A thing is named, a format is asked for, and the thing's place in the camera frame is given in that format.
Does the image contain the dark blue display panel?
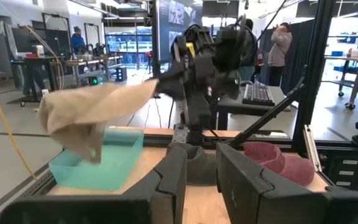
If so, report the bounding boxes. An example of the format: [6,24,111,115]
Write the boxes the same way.
[157,0,203,63]

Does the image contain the dark grey desk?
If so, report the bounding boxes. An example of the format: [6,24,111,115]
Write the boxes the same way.
[218,85,287,131]

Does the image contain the black labelled drawer unit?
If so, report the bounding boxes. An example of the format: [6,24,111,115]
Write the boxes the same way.
[323,154,358,191]

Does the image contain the dark grey cap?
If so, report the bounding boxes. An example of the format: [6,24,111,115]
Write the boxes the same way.
[165,141,219,187]

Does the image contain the black computer keyboard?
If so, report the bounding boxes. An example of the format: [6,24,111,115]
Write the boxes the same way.
[242,83,275,107]

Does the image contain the silver metal bracket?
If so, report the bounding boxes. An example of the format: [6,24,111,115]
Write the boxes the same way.
[303,124,323,174]

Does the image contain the black upright frame post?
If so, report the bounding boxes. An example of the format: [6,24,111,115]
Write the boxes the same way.
[291,0,336,150]

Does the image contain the teal translucent plastic bin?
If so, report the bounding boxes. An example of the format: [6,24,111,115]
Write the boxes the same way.
[48,127,145,191]

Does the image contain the wooden workbench black legs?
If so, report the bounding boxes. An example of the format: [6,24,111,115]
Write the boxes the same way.
[11,55,124,94]

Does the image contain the wheeled work table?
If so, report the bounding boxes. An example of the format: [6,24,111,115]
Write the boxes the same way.
[323,55,358,110]

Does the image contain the maroon cap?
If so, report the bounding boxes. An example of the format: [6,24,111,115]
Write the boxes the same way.
[243,141,316,187]

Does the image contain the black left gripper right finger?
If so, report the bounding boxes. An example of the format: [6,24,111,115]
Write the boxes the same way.
[215,142,358,224]

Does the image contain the beige cap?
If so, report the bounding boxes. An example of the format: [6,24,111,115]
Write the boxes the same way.
[38,79,160,164]

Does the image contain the yellow cable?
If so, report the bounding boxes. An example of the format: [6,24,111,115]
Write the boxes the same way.
[0,64,37,180]

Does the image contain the dark curtain divider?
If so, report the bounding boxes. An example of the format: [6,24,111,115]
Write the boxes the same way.
[259,18,315,94]

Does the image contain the black diagonal frame brace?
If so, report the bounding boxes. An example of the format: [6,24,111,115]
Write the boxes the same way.
[228,76,307,149]

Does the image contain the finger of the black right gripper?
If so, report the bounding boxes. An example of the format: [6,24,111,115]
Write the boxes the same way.
[157,67,186,90]
[157,84,188,101]

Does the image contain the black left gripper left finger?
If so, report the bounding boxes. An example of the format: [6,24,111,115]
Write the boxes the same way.
[0,144,188,224]

